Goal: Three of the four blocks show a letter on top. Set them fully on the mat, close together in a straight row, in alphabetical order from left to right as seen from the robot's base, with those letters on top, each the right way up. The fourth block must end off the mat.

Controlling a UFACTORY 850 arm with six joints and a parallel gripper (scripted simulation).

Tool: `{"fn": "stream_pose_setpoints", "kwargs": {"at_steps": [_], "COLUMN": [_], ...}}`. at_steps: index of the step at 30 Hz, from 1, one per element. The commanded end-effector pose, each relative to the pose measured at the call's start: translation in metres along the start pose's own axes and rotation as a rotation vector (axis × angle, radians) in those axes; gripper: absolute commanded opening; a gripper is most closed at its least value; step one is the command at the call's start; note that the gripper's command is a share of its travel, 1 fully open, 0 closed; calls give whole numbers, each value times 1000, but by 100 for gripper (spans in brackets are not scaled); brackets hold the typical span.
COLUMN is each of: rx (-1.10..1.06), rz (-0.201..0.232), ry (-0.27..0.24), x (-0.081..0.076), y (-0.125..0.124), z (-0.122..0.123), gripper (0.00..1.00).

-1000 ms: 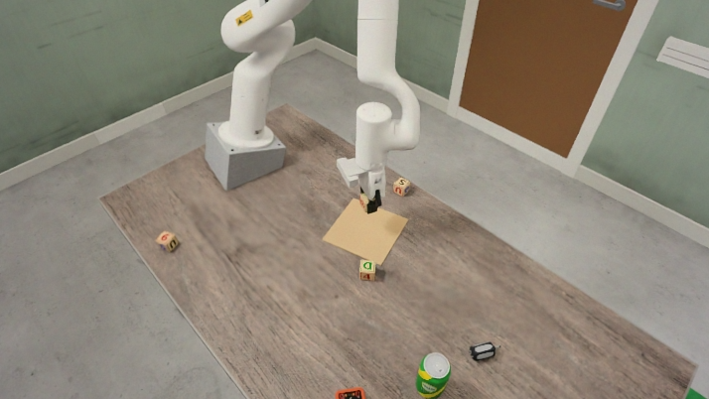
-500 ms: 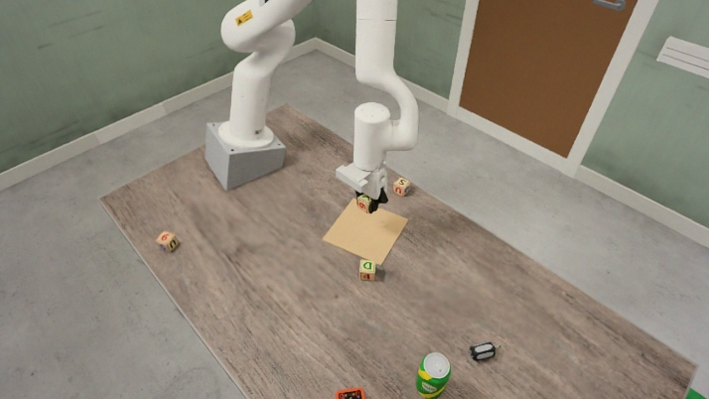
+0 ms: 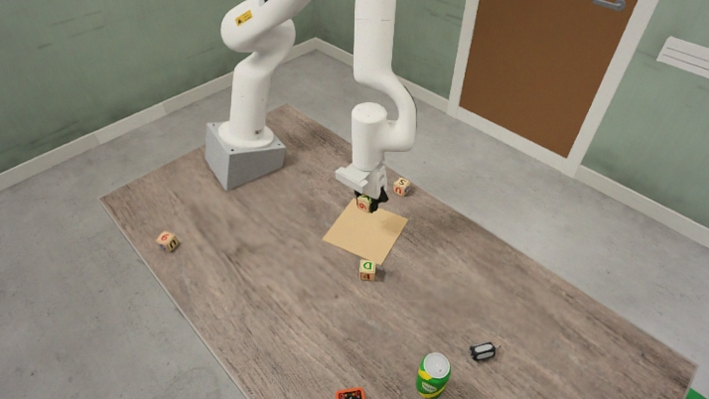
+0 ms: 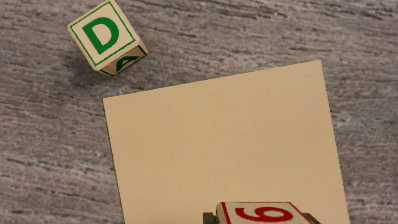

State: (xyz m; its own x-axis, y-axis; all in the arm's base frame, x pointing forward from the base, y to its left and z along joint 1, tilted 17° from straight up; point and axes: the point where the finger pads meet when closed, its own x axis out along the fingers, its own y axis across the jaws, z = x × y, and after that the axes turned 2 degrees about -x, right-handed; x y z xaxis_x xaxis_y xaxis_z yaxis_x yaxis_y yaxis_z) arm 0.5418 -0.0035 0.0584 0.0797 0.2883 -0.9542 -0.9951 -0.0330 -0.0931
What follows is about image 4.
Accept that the beige mat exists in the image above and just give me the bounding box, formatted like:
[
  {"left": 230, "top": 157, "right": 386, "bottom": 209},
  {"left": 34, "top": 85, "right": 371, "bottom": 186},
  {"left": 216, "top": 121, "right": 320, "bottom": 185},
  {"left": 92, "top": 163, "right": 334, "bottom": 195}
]
[{"left": 103, "top": 60, "right": 350, "bottom": 224}]

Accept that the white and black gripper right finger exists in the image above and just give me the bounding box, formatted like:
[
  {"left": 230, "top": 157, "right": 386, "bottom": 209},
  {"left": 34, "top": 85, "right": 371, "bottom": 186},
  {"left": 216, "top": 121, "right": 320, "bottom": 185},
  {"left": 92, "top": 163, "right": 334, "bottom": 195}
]
[{"left": 303, "top": 213, "right": 321, "bottom": 224}]

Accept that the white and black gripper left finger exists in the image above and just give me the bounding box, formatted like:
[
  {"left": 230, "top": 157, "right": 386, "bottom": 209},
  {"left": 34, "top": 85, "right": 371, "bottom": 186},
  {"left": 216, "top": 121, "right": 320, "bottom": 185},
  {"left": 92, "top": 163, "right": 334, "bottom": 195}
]
[{"left": 203, "top": 212, "right": 217, "bottom": 224}]

